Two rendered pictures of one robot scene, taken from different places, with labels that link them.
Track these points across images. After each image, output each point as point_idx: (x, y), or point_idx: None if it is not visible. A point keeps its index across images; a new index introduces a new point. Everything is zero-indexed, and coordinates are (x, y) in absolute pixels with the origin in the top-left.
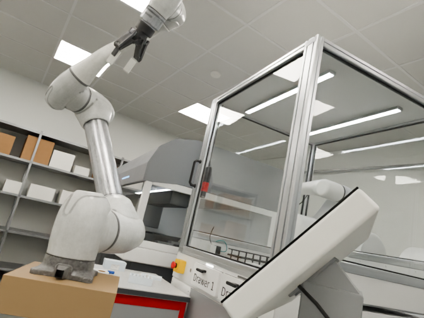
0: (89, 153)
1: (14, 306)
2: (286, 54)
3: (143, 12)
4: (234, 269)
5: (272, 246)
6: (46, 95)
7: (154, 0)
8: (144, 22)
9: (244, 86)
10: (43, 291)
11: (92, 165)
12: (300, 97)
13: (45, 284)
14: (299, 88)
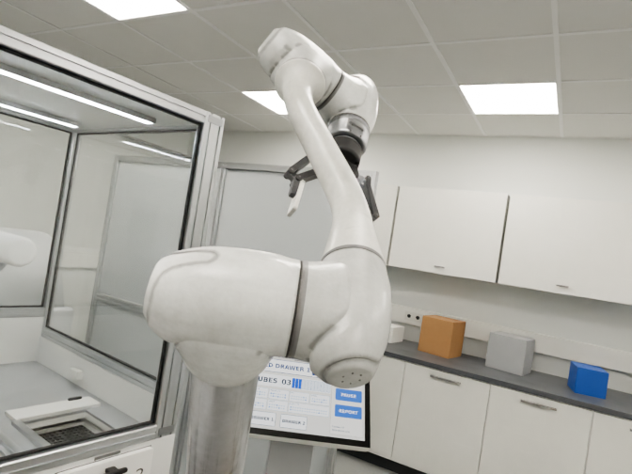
0: (244, 437)
1: None
2: (172, 98)
3: (367, 141)
4: (85, 454)
5: (165, 393)
6: (379, 363)
7: (371, 131)
8: None
9: (34, 56)
10: None
11: (241, 460)
12: (199, 200)
13: None
14: (198, 185)
